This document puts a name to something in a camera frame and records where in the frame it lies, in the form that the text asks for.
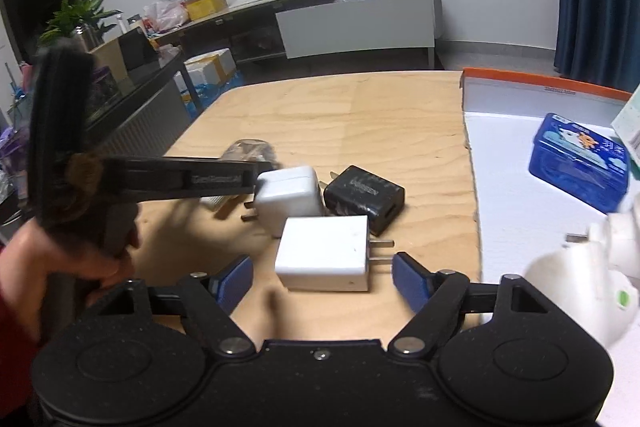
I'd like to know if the white square charger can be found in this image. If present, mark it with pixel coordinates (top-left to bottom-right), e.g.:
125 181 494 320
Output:
274 216 395 293

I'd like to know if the black charger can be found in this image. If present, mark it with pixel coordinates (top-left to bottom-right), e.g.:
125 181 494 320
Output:
322 165 406 236

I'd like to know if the white rounded charger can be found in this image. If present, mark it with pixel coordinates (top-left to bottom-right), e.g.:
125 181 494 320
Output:
241 166 324 239

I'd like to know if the clear liquid refill bottle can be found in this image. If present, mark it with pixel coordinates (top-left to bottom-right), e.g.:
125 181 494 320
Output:
200 139 279 212

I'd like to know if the white mosquito plug heater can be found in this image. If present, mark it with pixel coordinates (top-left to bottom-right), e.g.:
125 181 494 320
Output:
524 242 639 348

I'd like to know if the teal white product box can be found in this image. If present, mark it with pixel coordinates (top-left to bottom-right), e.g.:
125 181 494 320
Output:
612 88 640 180

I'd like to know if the white socket plug heater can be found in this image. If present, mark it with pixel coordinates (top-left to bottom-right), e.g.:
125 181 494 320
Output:
565 195 640 280

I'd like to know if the left hand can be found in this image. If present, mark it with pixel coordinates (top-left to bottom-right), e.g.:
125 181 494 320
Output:
1 219 140 353

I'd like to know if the black round side table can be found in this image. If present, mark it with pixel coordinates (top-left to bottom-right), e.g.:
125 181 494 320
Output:
0 48 204 233

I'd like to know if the purple tray box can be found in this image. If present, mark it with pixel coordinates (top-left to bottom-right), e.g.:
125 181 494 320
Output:
1 127 29 200

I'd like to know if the orange white cardboard box lid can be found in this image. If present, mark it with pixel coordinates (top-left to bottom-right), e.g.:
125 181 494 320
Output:
458 67 640 427

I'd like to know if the blue plastic bag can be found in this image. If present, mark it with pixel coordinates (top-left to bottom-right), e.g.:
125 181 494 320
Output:
180 70 244 119

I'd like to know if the cardboard box on floor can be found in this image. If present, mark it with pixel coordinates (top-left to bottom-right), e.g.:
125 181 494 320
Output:
184 48 238 87

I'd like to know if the potted plant on table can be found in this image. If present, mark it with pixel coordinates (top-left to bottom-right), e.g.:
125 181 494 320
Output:
38 0 122 46

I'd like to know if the pink plastic bag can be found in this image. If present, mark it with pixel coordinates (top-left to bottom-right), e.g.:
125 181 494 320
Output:
143 0 190 34

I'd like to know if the yellow box on stand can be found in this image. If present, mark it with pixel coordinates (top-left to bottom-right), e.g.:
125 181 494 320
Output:
184 0 228 22

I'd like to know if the tv stand cabinet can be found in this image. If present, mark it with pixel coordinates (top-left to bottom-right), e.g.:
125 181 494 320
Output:
156 0 442 69

